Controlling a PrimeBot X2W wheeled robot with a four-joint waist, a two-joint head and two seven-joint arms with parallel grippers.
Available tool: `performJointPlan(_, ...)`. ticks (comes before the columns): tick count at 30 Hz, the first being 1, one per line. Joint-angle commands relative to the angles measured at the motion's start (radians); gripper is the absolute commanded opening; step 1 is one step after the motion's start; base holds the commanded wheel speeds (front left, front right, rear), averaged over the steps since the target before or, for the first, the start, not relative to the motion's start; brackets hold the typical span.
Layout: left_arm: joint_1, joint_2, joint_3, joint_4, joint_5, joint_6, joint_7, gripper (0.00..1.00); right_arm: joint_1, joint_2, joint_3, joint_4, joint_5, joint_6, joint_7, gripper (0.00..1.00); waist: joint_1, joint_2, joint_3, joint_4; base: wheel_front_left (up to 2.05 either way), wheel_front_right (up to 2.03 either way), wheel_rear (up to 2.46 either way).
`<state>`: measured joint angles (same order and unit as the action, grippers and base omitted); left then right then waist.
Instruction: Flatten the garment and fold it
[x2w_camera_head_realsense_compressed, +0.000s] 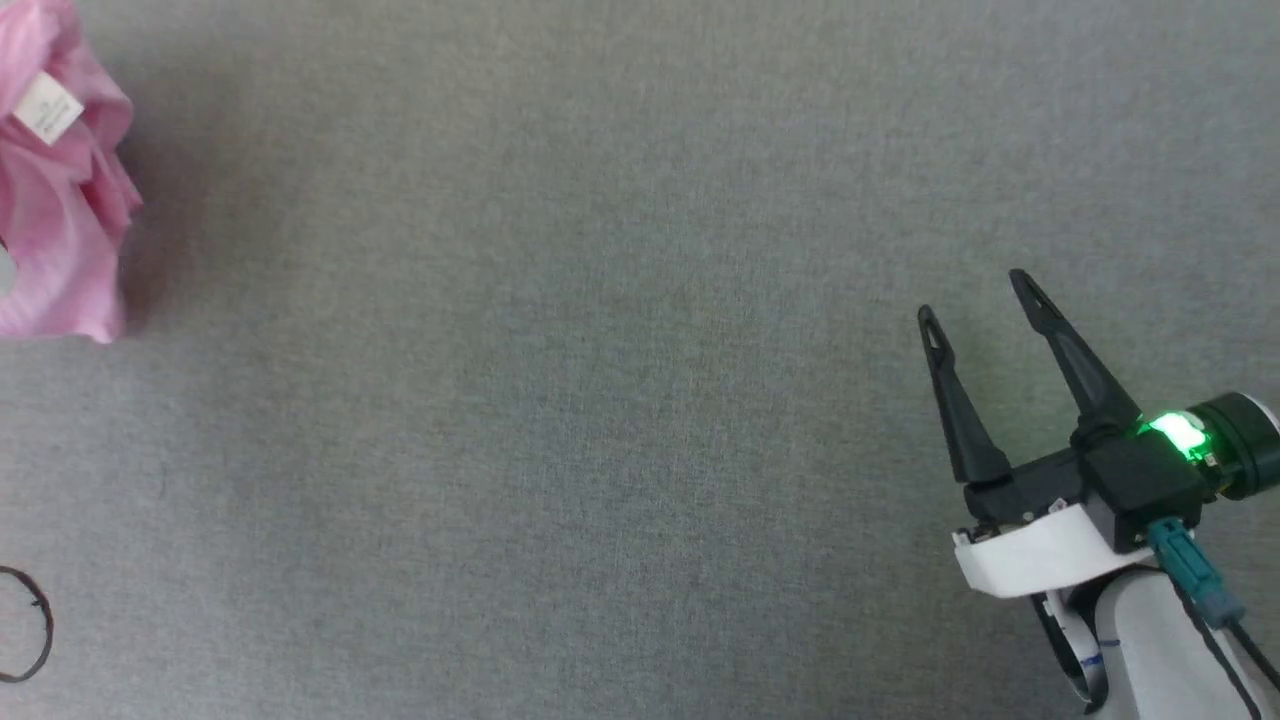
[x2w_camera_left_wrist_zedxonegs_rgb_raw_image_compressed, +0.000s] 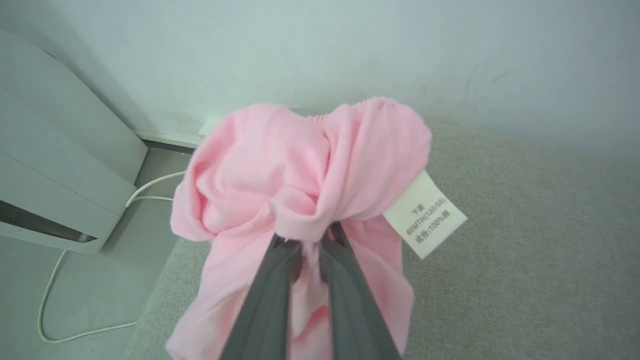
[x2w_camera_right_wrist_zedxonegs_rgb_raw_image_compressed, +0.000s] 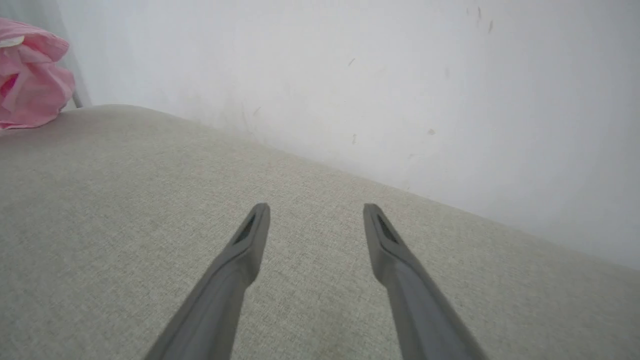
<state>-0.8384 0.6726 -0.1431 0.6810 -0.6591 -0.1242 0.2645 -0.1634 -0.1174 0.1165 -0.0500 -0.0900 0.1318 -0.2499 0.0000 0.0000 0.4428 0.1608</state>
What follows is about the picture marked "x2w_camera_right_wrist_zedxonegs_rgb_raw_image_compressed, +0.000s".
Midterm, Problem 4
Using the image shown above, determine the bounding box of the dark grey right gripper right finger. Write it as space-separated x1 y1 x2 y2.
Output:
363 203 488 360

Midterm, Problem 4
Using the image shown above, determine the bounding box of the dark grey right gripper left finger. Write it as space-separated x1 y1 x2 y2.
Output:
144 202 271 360

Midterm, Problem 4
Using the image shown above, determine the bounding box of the pink garment with white label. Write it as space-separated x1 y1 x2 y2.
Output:
0 17 76 131

